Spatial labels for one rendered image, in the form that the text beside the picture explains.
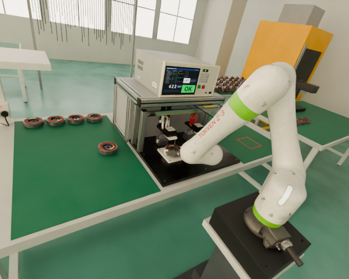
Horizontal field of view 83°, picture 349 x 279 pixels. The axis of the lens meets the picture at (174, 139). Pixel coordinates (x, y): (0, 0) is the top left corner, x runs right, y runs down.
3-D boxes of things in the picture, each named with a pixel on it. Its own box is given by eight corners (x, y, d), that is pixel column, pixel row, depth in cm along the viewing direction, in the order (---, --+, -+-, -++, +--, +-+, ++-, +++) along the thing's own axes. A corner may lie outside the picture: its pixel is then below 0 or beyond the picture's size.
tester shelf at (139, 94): (223, 103, 147) (225, 97, 144) (139, 107, 109) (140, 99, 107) (189, 84, 177) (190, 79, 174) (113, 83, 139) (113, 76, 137)
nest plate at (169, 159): (188, 158, 128) (188, 156, 128) (168, 163, 120) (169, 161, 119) (175, 146, 138) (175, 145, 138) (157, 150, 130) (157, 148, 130)
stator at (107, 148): (94, 152, 119) (94, 147, 117) (104, 144, 129) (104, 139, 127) (111, 158, 117) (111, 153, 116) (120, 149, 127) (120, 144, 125)
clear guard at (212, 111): (244, 127, 130) (247, 118, 127) (218, 131, 117) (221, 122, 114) (211, 107, 152) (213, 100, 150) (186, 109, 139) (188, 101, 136)
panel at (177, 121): (200, 129, 171) (209, 96, 156) (127, 139, 135) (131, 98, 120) (199, 128, 172) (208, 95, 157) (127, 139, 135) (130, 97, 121)
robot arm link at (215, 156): (226, 167, 97) (228, 144, 97) (208, 166, 90) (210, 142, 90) (206, 164, 109) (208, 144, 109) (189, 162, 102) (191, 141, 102)
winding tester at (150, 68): (212, 96, 140) (220, 66, 130) (159, 97, 116) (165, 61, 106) (181, 79, 167) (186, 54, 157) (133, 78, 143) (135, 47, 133)
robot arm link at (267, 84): (301, 81, 64) (274, 55, 65) (297, 87, 54) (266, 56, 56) (256, 116, 76) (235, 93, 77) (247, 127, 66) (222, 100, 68)
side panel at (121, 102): (129, 141, 138) (133, 97, 122) (125, 141, 136) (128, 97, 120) (116, 123, 157) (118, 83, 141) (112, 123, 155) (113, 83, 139)
